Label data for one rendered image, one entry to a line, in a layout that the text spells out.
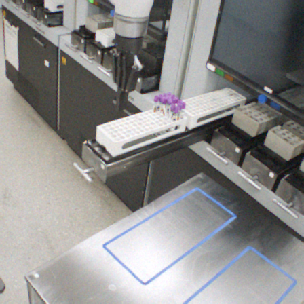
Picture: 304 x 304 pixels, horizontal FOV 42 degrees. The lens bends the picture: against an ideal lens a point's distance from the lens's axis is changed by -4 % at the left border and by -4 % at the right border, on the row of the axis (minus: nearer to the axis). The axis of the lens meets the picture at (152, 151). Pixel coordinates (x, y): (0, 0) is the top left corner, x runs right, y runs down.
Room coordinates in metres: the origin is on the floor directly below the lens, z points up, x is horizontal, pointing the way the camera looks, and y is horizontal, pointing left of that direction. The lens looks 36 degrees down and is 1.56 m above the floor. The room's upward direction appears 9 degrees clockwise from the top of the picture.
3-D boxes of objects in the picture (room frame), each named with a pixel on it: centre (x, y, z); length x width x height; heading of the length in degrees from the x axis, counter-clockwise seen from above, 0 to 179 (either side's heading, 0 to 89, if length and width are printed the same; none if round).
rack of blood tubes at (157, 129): (1.10, 0.04, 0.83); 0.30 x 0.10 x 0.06; 135
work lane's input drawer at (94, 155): (1.20, -0.06, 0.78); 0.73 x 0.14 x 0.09; 135
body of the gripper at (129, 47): (1.04, 0.11, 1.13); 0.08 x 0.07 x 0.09; 44
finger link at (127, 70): (1.03, 0.10, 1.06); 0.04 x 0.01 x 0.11; 134
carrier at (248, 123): (1.24, -0.31, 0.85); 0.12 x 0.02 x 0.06; 45
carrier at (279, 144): (1.13, -0.42, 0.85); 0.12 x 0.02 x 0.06; 44
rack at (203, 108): (1.33, -0.18, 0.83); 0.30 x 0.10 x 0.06; 135
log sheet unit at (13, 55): (2.53, 1.09, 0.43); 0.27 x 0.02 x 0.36; 45
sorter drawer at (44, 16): (2.41, 0.51, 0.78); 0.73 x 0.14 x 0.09; 135
